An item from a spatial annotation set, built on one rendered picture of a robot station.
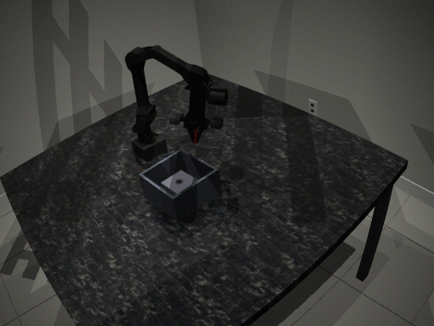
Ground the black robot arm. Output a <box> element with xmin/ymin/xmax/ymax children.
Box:
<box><xmin>125</xmin><ymin>45</ymin><xmax>229</xmax><ymax>146</ymax></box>

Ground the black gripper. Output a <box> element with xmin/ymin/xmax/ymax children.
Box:
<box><xmin>169</xmin><ymin>103</ymin><xmax>223</xmax><ymax>143</ymax></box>

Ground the dark red peg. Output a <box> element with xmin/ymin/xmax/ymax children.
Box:
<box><xmin>193</xmin><ymin>129</ymin><xmax>198</xmax><ymax>144</ymax></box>

